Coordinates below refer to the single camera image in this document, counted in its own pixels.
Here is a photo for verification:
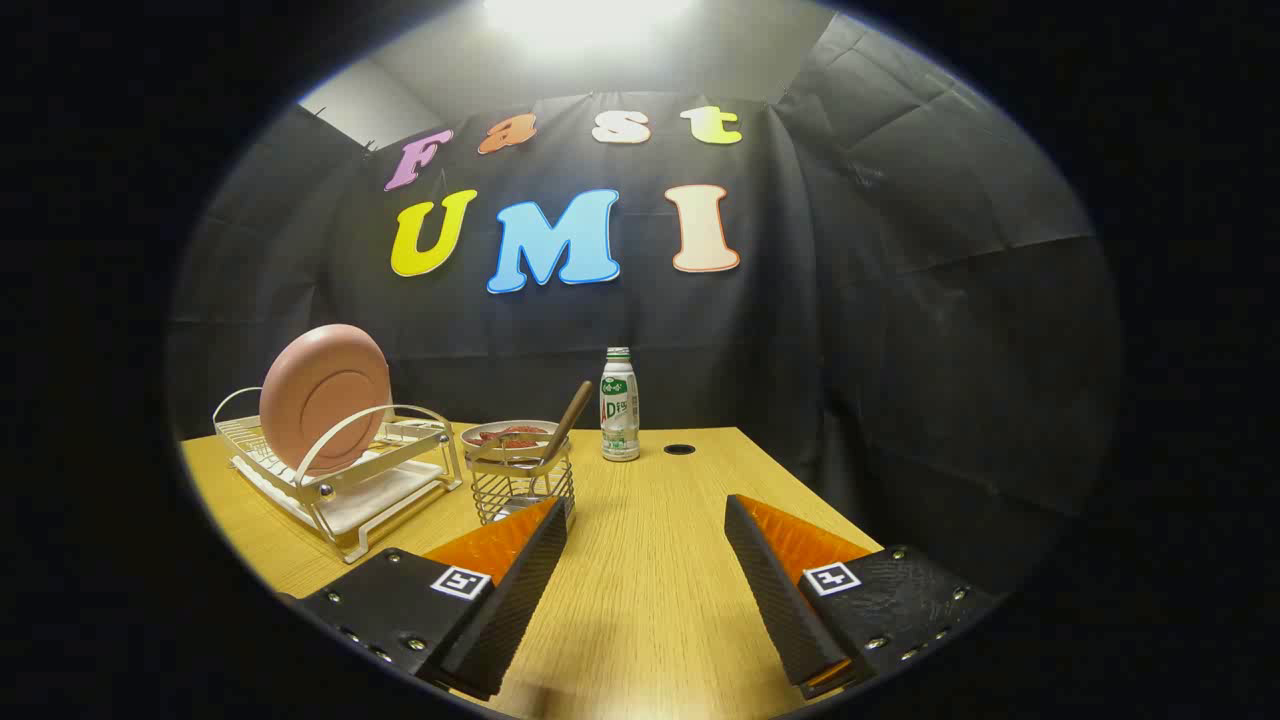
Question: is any white drip tray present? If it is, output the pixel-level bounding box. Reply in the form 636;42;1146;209
232;455;446;536

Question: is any white green drink bottle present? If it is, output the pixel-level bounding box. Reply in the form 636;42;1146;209
600;347;640;463

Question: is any white wire dish rack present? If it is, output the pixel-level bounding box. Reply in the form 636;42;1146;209
212;387;464;564

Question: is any pink plate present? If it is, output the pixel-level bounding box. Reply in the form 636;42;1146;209
259;323;393;476

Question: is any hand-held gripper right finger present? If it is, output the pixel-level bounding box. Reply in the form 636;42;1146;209
722;493;1003;701

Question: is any brown wooden spoon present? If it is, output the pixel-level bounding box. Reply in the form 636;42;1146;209
540;380;594;466

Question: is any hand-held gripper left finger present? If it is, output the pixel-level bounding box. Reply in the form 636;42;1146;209
275;495;571;703

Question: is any black backdrop cloth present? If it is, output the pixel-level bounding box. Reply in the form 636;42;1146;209
165;10;1126;601

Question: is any metal wire basket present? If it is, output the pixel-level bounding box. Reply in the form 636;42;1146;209
470;440;577;528

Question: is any beige plate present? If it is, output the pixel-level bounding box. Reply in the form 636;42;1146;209
461;420;559;463

